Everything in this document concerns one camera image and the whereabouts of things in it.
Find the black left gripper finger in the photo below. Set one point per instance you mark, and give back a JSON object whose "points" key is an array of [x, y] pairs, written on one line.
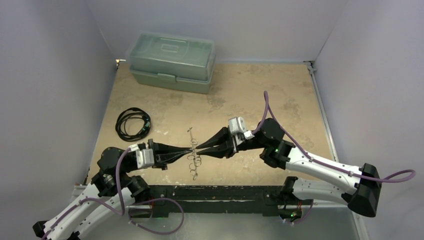
{"points": [[162, 161], [164, 148]]}

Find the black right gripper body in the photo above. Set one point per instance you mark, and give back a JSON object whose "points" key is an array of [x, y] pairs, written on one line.
{"points": [[232, 143]]}

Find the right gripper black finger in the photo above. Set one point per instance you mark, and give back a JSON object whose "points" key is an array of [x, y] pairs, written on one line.
{"points": [[221, 139], [219, 152]]}

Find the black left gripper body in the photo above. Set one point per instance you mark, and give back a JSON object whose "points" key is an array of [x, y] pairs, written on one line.
{"points": [[155, 152]]}

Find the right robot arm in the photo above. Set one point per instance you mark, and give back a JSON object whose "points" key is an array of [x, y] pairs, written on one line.
{"points": [[353, 186]]}

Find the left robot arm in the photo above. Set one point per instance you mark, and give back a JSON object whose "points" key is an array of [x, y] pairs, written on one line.
{"points": [[111, 191]]}

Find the green plastic toolbox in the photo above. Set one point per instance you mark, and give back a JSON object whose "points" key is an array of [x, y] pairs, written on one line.
{"points": [[172, 61]]}

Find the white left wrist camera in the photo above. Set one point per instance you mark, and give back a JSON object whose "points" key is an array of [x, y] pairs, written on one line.
{"points": [[144, 155]]}

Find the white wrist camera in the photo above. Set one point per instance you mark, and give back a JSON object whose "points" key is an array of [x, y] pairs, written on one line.
{"points": [[237, 127], [144, 155]]}

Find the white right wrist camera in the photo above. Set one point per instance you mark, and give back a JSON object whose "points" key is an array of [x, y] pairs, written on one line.
{"points": [[237, 127]]}

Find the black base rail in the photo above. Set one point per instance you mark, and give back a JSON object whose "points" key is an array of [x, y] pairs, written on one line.
{"points": [[215, 200]]}

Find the aluminium frame rail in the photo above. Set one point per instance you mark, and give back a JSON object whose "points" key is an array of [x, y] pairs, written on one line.
{"points": [[358, 221]]}

